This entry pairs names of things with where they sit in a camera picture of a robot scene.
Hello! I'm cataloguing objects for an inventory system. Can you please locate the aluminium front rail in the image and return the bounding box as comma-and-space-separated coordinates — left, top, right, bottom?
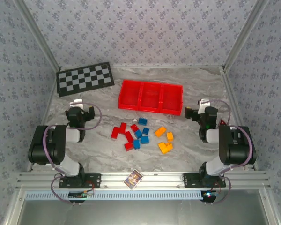
15, 171, 271, 190

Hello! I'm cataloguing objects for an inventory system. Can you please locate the aluminium back rail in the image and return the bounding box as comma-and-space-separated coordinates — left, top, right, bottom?
60, 65, 225, 70

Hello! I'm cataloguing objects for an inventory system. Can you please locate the black grey checkerboard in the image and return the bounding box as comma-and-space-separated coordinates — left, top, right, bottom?
56, 61, 115, 98

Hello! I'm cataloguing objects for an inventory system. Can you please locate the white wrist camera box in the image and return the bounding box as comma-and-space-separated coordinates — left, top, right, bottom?
69, 98, 84, 110
197, 98, 212, 113

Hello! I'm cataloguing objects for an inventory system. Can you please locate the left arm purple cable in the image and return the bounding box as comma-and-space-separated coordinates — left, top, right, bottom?
43, 102, 103, 205

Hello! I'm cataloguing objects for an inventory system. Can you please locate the colourful picture card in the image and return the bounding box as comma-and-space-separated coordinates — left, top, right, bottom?
123, 170, 144, 190

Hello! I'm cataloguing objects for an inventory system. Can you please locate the left circuit board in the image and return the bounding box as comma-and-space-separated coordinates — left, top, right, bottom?
68, 191, 95, 199

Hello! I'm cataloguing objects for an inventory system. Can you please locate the grey metal panel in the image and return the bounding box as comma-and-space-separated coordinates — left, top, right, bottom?
15, 199, 278, 225

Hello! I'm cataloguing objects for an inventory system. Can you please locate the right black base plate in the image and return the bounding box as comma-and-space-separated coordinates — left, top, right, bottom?
183, 172, 226, 188

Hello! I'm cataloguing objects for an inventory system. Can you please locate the circuit board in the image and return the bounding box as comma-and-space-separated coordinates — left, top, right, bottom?
68, 191, 95, 199
202, 191, 220, 199

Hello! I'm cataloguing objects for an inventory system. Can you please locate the red three-compartment tray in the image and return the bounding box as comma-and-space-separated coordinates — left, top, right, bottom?
118, 79, 184, 116

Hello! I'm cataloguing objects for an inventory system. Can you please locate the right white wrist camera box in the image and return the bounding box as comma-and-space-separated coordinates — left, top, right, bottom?
197, 98, 212, 113

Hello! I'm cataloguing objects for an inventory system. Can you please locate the right circuit board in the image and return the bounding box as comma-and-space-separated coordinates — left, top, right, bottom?
202, 191, 220, 199

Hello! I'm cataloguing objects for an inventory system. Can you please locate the aluminium side rail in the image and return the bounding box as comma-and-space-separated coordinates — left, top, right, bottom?
219, 67, 258, 171
27, 67, 61, 172

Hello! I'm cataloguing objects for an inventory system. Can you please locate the grey slotted cable duct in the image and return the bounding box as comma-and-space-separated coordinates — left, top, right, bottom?
24, 190, 207, 201

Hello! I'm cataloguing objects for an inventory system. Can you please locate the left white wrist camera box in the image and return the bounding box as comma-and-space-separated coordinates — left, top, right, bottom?
69, 98, 84, 110

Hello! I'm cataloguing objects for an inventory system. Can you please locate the aluminium frame post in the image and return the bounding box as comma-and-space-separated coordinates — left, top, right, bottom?
13, 0, 62, 71
222, 0, 270, 71

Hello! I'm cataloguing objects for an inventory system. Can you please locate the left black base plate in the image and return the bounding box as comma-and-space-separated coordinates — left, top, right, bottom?
59, 173, 102, 189

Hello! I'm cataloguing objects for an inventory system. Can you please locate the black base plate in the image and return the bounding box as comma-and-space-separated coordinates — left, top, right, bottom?
59, 173, 102, 189
183, 172, 226, 188

